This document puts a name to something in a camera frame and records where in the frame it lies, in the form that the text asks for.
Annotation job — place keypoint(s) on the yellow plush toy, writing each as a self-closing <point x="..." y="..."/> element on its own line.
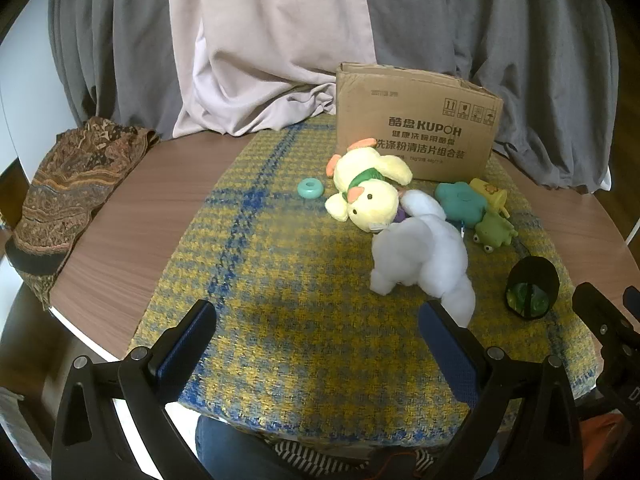
<point x="370" y="195"/>

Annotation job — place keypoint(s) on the green frog toy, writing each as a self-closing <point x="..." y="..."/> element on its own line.
<point x="492" y="232"/>

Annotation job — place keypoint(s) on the yellow and blue plaid cloth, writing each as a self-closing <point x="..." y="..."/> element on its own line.
<point x="300" y="285"/>

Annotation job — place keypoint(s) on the grey curtain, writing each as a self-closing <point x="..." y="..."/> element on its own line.
<point x="125" y="35"/>
<point x="525" y="60"/>

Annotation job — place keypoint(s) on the yellow toy cup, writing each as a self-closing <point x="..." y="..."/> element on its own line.
<point x="492" y="195"/>

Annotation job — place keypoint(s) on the person's leg in jeans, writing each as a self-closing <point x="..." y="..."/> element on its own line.
<point x="230" y="452"/>

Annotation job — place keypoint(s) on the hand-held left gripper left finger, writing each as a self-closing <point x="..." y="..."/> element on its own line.
<point x="184" y="346"/>

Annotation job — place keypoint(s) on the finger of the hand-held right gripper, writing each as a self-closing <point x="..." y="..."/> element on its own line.
<point x="597" y="310"/>
<point x="632" y="302"/>

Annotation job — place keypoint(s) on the white plush toy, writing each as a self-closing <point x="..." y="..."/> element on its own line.
<point x="425" y="250"/>

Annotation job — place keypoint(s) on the pale pink curtain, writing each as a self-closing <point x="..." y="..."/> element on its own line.
<point x="270" y="35"/>

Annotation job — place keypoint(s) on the brown paisley cloth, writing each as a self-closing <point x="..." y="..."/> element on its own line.
<point x="75" y="180"/>

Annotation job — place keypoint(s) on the teal flower toy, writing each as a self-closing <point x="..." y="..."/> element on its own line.
<point x="460" y="201"/>

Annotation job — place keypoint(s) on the striped clothing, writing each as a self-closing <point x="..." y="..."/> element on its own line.
<point x="310" y="457"/>

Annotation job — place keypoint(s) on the brown cardboard box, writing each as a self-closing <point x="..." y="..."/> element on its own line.
<point x="415" y="120"/>

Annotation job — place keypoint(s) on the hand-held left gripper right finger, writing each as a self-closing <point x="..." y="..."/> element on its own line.
<point x="448" y="346"/>

